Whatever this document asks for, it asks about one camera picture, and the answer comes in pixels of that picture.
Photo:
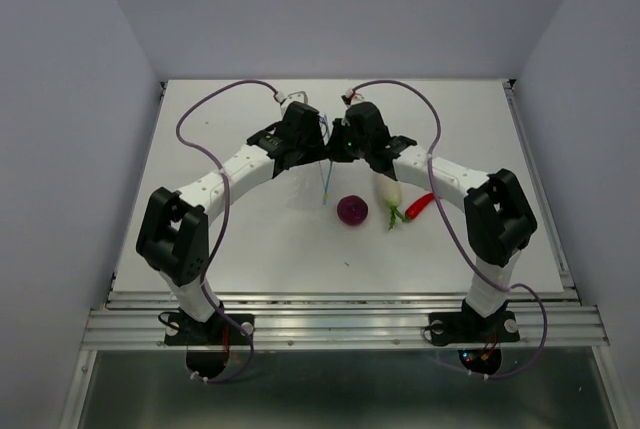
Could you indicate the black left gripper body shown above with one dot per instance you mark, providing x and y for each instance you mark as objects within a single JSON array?
[{"x": 313, "y": 148}]

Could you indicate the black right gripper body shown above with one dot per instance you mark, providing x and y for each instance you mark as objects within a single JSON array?
[{"x": 344, "y": 147}]

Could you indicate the clear zip top bag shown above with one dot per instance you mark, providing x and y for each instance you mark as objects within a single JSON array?
[{"x": 310, "y": 185}]

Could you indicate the white daikon radish with leaves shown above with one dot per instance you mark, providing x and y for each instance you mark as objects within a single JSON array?
[{"x": 390, "y": 198}]

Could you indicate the purple red onion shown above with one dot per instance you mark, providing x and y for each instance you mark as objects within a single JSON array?
[{"x": 352, "y": 210}]

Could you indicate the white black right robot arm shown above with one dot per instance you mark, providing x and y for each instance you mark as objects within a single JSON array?
[{"x": 498, "y": 217}]

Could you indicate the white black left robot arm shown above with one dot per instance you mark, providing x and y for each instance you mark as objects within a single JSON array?
[{"x": 174, "y": 234}]

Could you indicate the red chili pepper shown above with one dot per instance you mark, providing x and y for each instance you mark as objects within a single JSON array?
[{"x": 415, "y": 208}]

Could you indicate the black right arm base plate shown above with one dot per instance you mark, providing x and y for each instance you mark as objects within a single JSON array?
[{"x": 445, "y": 328}]

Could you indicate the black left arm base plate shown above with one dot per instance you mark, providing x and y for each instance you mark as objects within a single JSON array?
[{"x": 182, "y": 331}]

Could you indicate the aluminium front frame rails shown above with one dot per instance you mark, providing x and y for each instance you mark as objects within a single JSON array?
[{"x": 298, "y": 322}]

